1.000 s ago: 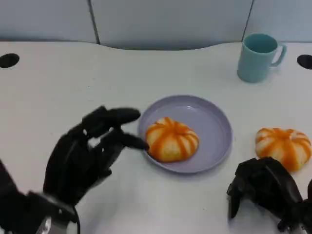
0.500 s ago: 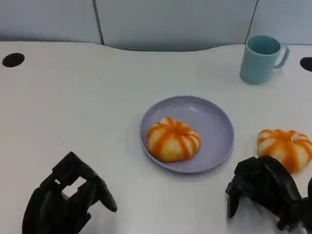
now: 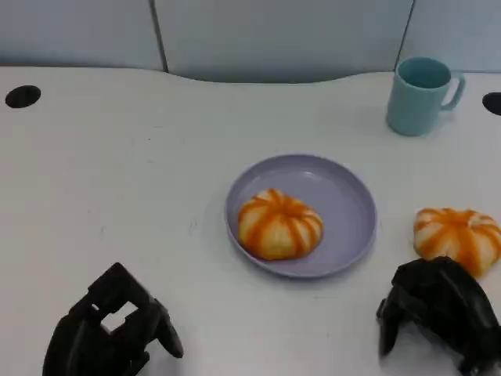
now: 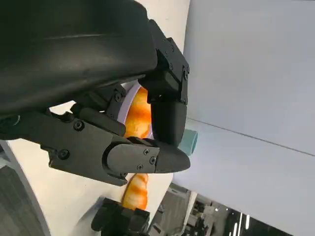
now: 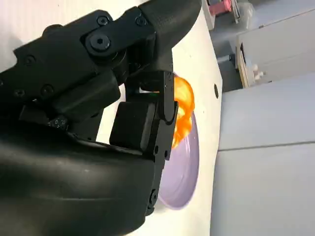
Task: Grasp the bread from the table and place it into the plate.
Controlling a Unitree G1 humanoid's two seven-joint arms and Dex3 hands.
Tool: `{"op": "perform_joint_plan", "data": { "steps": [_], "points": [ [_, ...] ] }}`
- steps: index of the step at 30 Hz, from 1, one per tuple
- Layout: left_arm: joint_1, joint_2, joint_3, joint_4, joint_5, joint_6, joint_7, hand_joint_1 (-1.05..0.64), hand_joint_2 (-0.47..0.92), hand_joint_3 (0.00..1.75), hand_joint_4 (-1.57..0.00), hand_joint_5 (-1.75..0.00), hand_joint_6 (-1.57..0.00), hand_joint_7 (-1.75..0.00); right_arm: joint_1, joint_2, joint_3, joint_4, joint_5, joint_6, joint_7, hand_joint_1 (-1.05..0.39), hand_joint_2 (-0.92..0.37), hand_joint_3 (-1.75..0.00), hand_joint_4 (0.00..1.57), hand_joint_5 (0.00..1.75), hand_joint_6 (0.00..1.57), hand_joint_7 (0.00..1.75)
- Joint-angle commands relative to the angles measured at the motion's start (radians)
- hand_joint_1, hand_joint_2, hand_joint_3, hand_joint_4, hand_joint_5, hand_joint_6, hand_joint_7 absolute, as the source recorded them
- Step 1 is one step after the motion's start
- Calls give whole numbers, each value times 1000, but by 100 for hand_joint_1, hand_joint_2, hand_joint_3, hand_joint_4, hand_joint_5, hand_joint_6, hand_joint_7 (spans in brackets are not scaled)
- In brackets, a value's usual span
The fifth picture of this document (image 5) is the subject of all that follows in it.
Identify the orange and white bread roll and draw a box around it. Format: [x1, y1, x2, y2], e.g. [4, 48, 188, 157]
[172, 76, 196, 149]

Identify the white workshop cabinet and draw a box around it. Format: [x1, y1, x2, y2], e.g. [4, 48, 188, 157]
[235, 6, 315, 88]

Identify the grey partition panel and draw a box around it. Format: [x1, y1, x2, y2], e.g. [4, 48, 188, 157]
[210, 140, 315, 236]
[220, 73, 315, 151]

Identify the lilac plate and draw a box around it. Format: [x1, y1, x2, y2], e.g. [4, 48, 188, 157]
[157, 110, 200, 212]

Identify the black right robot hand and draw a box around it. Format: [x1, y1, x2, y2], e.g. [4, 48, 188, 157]
[0, 0, 202, 236]

